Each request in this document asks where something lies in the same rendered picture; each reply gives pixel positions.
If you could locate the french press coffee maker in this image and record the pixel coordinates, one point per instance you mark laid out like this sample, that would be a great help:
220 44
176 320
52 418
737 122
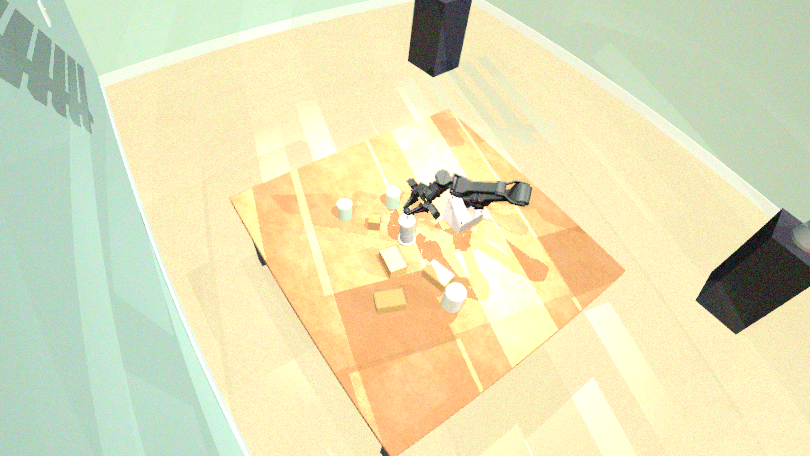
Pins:
406 235

